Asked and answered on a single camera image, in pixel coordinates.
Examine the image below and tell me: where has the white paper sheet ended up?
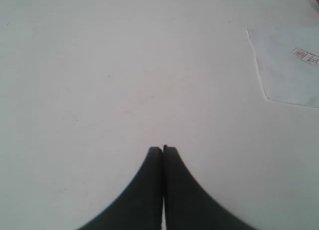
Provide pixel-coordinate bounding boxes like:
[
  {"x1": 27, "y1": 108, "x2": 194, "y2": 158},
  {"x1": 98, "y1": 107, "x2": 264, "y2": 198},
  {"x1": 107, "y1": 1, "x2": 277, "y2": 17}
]
[{"x1": 247, "y1": 26, "x2": 319, "y2": 108}]

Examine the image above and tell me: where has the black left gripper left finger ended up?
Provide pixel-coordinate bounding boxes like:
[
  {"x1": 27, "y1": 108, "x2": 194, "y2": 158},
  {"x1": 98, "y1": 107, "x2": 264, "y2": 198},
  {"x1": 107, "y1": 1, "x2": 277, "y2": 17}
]
[{"x1": 80, "y1": 147, "x2": 163, "y2": 230}]

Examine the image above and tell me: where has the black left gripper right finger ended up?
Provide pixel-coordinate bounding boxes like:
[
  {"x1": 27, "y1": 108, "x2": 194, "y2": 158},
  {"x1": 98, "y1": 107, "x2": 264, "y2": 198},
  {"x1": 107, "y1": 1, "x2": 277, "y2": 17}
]
[{"x1": 163, "y1": 145, "x2": 253, "y2": 230}]

